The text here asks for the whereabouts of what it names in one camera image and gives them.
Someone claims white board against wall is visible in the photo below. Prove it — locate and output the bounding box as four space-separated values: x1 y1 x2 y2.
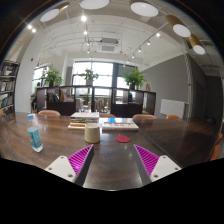
160 99 185 118

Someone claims tall bookshelf at left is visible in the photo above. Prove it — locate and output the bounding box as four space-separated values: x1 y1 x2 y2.
0 60 20 114

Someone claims flat book right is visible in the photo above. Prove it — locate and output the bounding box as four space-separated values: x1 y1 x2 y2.
102 118 139 130

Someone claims potted plant left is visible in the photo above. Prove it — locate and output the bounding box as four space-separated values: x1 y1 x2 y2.
44 67 63 87

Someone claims clear water bottle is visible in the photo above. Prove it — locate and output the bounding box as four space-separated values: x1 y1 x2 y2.
27 114 43 152

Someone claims orange chair centre right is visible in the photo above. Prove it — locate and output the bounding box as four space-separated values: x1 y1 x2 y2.
133 114 157 119

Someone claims orange chair far right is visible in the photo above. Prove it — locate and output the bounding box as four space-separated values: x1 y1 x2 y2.
166 115 180 119

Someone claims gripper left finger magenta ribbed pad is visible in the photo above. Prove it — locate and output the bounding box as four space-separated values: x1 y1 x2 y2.
46 144 94 186

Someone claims potted plant right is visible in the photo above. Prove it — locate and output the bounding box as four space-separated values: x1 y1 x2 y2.
123 68 145 90

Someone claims orange chair right edge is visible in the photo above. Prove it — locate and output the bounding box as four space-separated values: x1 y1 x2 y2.
209 133 223 161

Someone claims potted plant middle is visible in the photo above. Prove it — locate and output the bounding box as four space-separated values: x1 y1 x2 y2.
81 69 99 85

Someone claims orange chair far left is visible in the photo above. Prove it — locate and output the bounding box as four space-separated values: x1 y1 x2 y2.
38 110 61 117

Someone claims stack of books left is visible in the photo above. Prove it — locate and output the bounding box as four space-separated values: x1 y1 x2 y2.
68 112 99 129

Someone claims cream ceramic cup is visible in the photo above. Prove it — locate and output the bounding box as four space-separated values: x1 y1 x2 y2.
85 123 100 143

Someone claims orange chair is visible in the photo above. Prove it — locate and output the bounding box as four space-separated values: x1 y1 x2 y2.
166 115 180 119
38 110 61 117
133 114 157 119
99 113 116 118

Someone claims ceiling air conditioner unit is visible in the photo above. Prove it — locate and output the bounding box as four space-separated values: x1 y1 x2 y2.
99 38 119 53

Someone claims potted plant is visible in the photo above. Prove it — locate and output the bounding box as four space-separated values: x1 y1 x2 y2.
81 69 99 85
123 68 145 90
44 67 63 87

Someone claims dark low shelving unit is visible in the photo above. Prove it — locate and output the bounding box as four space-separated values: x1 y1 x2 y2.
36 85 156 118

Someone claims red round coaster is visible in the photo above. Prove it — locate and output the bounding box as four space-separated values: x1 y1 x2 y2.
115 135 130 143

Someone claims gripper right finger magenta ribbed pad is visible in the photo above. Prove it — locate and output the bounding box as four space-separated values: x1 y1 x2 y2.
134 145 181 185

